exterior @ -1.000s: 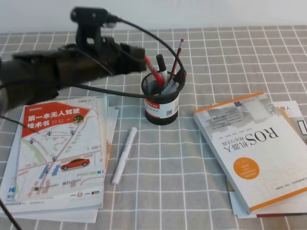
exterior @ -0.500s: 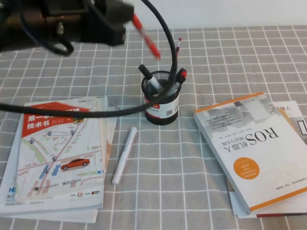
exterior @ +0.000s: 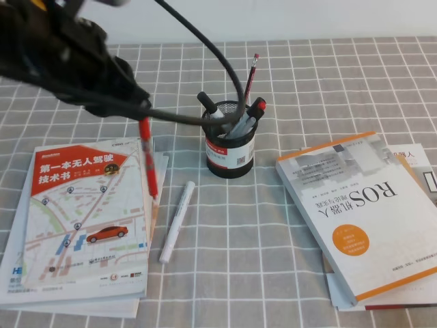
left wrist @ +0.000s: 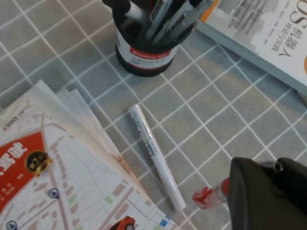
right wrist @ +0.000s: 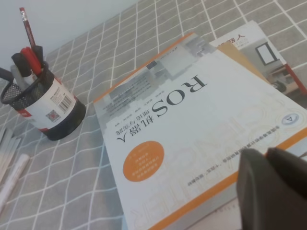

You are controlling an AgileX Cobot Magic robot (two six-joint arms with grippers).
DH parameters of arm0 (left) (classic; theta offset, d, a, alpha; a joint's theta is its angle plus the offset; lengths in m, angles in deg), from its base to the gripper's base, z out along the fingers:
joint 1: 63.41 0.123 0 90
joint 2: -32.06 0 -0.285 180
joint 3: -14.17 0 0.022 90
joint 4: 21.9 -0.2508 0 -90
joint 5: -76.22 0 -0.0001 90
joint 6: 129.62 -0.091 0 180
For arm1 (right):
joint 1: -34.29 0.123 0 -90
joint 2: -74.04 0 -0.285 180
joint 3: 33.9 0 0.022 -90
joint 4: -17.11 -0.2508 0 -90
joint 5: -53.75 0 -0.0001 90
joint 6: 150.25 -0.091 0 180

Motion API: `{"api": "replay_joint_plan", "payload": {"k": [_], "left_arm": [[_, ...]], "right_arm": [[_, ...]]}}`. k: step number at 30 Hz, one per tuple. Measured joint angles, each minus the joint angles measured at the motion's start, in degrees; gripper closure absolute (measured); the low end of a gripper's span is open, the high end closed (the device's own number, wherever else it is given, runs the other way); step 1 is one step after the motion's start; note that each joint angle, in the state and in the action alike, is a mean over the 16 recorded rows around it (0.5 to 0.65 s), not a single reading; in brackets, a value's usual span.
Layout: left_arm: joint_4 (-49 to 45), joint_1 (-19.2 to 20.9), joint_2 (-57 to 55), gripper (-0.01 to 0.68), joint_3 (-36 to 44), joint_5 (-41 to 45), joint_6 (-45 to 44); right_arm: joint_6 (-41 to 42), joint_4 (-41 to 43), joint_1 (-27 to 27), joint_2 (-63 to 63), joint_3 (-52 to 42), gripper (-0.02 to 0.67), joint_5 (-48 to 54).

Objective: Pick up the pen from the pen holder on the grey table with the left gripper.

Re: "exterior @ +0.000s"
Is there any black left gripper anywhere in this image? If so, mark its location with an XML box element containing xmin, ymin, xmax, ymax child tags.
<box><xmin>57</xmin><ymin>56</ymin><xmax>152</xmax><ymax>119</ymax></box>

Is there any red pen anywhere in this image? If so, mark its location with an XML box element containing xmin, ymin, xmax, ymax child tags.
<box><xmin>139</xmin><ymin>118</ymin><xmax>158</xmax><ymax>201</ymax></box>

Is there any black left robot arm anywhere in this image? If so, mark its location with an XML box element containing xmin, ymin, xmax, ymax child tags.
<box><xmin>1</xmin><ymin>1</ymin><xmax>152</xmax><ymax>121</ymax></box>

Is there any black marker in holder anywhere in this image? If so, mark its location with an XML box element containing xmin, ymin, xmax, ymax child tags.
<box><xmin>197</xmin><ymin>92</ymin><xmax>225</xmax><ymax>119</ymax></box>

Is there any white marker pen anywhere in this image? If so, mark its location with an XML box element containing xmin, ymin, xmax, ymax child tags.
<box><xmin>159</xmin><ymin>181</ymin><xmax>195</xmax><ymax>264</ymax></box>

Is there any black mesh pen holder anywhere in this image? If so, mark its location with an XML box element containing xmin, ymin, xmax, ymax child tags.
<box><xmin>200</xmin><ymin>100</ymin><xmax>255</xmax><ymax>178</ymax></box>

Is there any grey pen in holder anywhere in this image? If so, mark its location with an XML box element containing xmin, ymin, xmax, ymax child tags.
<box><xmin>225</xmin><ymin>113</ymin><xmax>257</xmax><ymax>139</ymax></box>

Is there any black red-capped pen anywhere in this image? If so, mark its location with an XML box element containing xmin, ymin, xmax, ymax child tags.
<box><xmin>246</xmin><ymin>97</ymin><xmax>266</xmax><ymax>121</ymax></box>

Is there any red and white map book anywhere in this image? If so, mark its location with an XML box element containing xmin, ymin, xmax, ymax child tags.
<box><xmin>20</xmin><ymin>137</ymin><xmax>161</xmax><ymax>299</ymax></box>

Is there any red pencil with eraser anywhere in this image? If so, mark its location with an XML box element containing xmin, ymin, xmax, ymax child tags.
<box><xmin>244</xmin><ymin>53</ymin><xmax>259</xmax><ymax>102</ymax></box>

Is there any white expo catalogue book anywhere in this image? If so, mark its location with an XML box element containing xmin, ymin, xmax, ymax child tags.
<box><xmin>0</xmin><ymin>150</ymin><xmax>170</xmax><ymax>319</ymax></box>

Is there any grey checkered tablecloth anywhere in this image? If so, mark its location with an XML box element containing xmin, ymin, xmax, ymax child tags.
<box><xmin>1</xmin><ymin>36</ymin><xmax>436</xmax><ymax>327</ymax></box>

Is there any white orange ROS book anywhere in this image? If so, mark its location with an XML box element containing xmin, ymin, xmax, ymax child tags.
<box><xmin>276</xmin><ymin>132</ymin><xmax>436</xmax><ymax>304</ymax></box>

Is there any robot book under ROS book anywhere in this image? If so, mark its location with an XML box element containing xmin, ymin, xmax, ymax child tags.
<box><xmin>322</xmin><ymin>143</ymin><xmax>436</xmax><ymax>312</ymax></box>

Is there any black cable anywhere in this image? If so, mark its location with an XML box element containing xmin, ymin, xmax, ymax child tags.
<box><xmin>57</xmin><ymin>0</ymin><xmax>247</xmax><ymax>126</ymax></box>

